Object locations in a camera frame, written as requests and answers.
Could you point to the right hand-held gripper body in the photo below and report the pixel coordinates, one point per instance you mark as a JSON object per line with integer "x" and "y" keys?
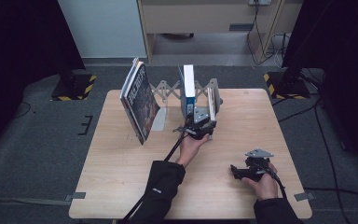
{"x": 256, "y": 166}

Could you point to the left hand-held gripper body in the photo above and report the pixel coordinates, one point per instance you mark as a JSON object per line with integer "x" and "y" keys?
{"x": 200, "y": 115}

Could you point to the white caterpillar picture book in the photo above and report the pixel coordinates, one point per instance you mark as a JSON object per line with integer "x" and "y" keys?
{"x": 211, "y": 104}

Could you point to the thick blue book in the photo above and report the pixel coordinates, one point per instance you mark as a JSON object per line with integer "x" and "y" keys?
{"x": 189, "y": 81}

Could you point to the grey expandable metal book rack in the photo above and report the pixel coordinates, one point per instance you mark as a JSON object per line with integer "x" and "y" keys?
{"x": 160, "y": 119}

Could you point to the dark cover magazine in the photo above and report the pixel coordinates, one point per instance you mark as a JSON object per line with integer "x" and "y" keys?
{"x": 141, "y": 105}

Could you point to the portrait magazine with red label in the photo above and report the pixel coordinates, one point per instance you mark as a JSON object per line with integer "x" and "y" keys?
{"x": 131, "y": 81}

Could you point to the magazine with yellow corner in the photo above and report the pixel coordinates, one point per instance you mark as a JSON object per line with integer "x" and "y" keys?
{"x": 127, "y": 81}

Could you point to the person's right hand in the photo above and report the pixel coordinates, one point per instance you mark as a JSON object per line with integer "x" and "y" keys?
{"x": 264, "y": 188}

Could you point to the person's left hand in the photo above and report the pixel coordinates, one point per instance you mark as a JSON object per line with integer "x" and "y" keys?
{"x": 189, "y": 149}

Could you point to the grey tape piece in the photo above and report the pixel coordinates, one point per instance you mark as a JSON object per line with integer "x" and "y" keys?
{"x": 76, "y": 196}
{"x": 304, "y": 196}

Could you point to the striped black stand base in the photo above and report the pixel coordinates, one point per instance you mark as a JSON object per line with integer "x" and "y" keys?
{"x": 74, "y": 88}
{"x": 287, "y": 87}

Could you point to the wooden cabinet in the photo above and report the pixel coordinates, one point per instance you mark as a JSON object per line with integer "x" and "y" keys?
{"x": 192, "y": 15}

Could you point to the black tape floor mark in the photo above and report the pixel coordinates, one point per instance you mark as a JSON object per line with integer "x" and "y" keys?
{"x": 86, "y": 125}

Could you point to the white power strip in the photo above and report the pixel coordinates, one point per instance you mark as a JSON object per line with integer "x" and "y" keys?
{"x": 260, "y": 2}

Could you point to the white panel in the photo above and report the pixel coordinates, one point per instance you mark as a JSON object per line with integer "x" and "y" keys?
{"x": 105, "y": 28}

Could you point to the black curtain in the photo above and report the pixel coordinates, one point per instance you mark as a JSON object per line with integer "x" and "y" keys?
{"x": 341, "y": 46}
{"x": 18, "y": 46}

